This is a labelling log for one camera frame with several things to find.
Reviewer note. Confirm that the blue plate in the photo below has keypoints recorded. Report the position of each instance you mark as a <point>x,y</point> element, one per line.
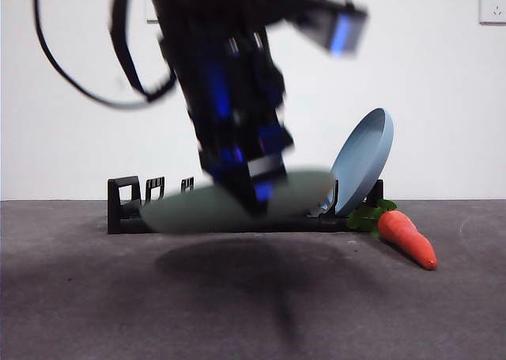
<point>363,158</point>

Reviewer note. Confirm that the black plate rack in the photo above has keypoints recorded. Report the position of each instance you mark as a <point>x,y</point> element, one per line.
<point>118,217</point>

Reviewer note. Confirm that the orange carrot with green leaves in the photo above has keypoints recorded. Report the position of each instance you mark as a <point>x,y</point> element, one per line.
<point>403,233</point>

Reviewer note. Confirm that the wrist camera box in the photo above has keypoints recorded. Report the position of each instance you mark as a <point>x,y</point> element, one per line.
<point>340,27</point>

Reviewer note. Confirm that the green plate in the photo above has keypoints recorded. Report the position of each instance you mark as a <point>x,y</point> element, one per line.
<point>182,213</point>

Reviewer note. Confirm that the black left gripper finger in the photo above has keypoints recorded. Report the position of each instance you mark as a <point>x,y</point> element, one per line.
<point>257,194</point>

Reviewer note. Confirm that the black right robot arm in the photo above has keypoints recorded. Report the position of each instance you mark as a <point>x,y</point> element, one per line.
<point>221,39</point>

